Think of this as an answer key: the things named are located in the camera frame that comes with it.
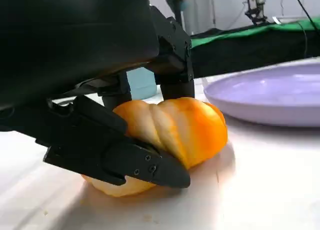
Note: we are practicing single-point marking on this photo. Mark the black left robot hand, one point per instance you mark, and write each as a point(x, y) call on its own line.
point(70, 40)

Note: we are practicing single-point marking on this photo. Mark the orange white toy bread roll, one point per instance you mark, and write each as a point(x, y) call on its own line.
point(192, 130)

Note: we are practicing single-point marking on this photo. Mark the pale green mug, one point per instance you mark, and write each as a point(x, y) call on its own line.
point(142, 85)

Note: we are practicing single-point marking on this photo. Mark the green cloth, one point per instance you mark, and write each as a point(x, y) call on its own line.
point(250, 31)

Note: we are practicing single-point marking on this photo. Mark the black background desk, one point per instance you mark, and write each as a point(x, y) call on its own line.
point(250, 55)

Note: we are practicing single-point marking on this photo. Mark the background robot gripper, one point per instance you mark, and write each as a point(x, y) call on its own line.
point(255, 7)

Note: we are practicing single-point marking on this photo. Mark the lilac plate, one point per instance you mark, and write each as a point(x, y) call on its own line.
point(270, 95)

